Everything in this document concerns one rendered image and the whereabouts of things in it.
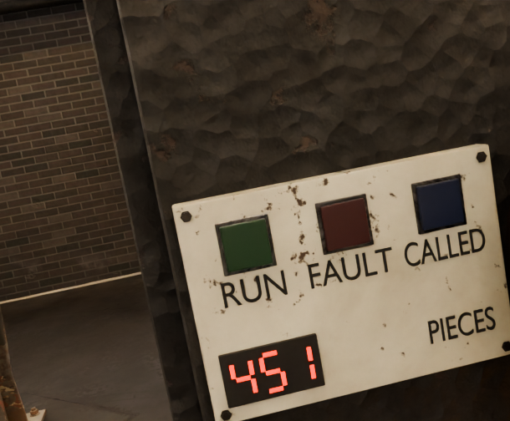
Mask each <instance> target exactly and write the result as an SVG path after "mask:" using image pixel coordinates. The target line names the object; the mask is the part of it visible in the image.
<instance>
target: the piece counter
mask: <svg viewBox="0 0 510 421"><path fill-rule="evenodd" d="M306 348H307V354H308V358H309V361H312V360H313V356H312V351H311V347H306ZM273 355H277V351H276V350H275V351H271V352H268V353H263V358H266V357H270V356H273ZM263 358H259V364H260V368H261V373H262V372H266V374H267V376H268V375H271V374H275V373H280V368H277V369H274V370H269V371H266V370H265V366H264V361H263ZM247 363H248V367H249V372H250V375H253V374H254V369H253V365H252V361H248V362H247ZM309 366H310V372H311V377H312V378H316V374H315V370H314V365H309ZM229 369H230V374H231V378H232V379H235V378H236V375H235V371H234V367H233V365H231V366H229ZM250 375H248V376H245V377H241V378H236V380H237V383H240V382H243V381H247V380H250V379H251V376H250ZM281 378H282V382H283V386H284V385H287V379H286V375H285V372H281ZM251 381H252V389H253V392H254V393H256V392H258V387H257V383H256V378H254V379H251ZM283 386H281V387H276V388H270V389H269V392H270V393H275V392H278V391H282V390H283Z"/></svg>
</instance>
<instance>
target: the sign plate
mask: <svg viewBox="0 0 510 421"><path fill-rule="evenodd" d="M452 179H459V185H460V191H461V197H462V208H463V214H464V220H465V221H464V222H461V223H457V224H453V225H449V226H442V227H438V228H434V229H430V230H426V231H423V230H422V228H421V218H420V212H419V206H418V200H417V194H416V187H417V186H421V185H428V184H432V183H436V182H441V181H445V180H452ZM359 198H364V200H365V209H366V215H367V221H368V226H369V231H370V242H368V243H365V244H360V245H357V246H349V247H345V248H341V249H337V250H333V251H327V248H326V243H325V238H324V229H323V224H322V219H321V214H320V209H319V207H320V206H323V205H331V204H335V203H340V202H343V201H347V200H355V199H359ZM172 211H173V216H174V220H175V224H176V231H177V235H178V240H179V244H180V248H181V256H182V260H183V265H184V269H185V273H186V280H187V285H188V289H189V293H190V298H191V305H192V310H193V314H194V318H195V322H196V329H197V334H198V338H199V343H200V347H201V355H202V359H203V363H204V368H205V371H206V376H207V383H208V387H209V392H210V396H211V401H212V408H213V413H214V416H215V420H216V421H242V420H245V419H249V418H255V417H258V416H262V415H265V414H269V413H275V412H278V411H282V410H285V409H289V408H295V407H299V406H303V405H306V404H310V403H316V402H319V401H323V400H326V399H330V398H336V397H339V396H343V395H346V394H350V393H356V392H359V391H363V390H366V389H370V388H376V387H379V386H384V385H387V384H391V383H397V382H400V381H404V380H407V379H411V378H417V377H420V376H424V375H427V374H431V373H437V372H440V371H444V370H447V369H451V368H457V367H460V366H464V365H468V364H472V363H478V362H481V361H485V360H488V359H492V358H498V357H501V356H505V355H508V354H510V304H509V297H508V291H507V279H506V272H505V266H504V260H503V253H502V242H501V235H500V228H499V222H498V215H497V203H496V197H495V190H494V184H493V178H492V166H491V160H490V153H489V146H488V145H478V144H475V145H468V146H463V147H459V148H455V149H450V150H443V151H438V152H434V153H430V154H425V155H417V156H413V157H409V158H404V159H400V160H392V161H388V162H384V163H379V164H375V165H367V166H363V167H359V168H354V169H350V170H342V171H338V172H334V173H329V174H325V175H317V176H313V177H309V178H304V179H300V180H292V181H288V182H283V183H279V184H275V185H267V186H263V187H258V188H254V189H250V190H242V191H238V192H233V193H229V194H225V195H217V196H213V197H208V198H204V199H200V200H192V201H188V202H183V203H179V204H174V205H173V206H172ZM262 218H264V219H265V220H266V225H267V229H268V238H269V243H270V247H271V252H272V257H273V263H272V264H267V265H263V266H256V267H253V268H248V269H244V270H241V271H233V272H228V271H227V264H226V259H225V255H224V250H223V246H222V238H221V234H220V229H219V228H220V227H222V226H229V225H233V224H237V223H242V222H246V221H254V220H258V219H262ZM306 347H311V351H312V356H313V360H312V361H309V358H308V354H307V348H306ZM275 350H276V351H277V355H273V356H270V357H266V358H263V353H268V352H271V351H275ZM259 358H263V361H264V366H265V370H266V371H269V370H274V369H277V368H280V373H275V374H271V375H268V376H267V374H266V372H262V373H261V368H260V364H259ZM248 361H252V365H253V369H254V374H253V375H250V372H249V367H248V363H247V362H248ZM231 365H233V367H234V371H235V375H236V378H241V377H245V376H248V375H250V376H251V379H254V378H256V383H257V387H258V392H256V393H254V392H253V389H252V381H251V379H250V380H247V381H243V382H240V383H237V380H236V378H235V379H232V378H231V374H230V369H229V366H231ZM309 365H314V370H315V374H316V378H312V377H311V372H310V366H309ZM281 372H285V375H286V379H287V385H284V386H283V382H282V378H281ZM281 386H283V390H282V391H278V392H275V393H270V392H269V389H270V388H276V387H281Z"/></svg>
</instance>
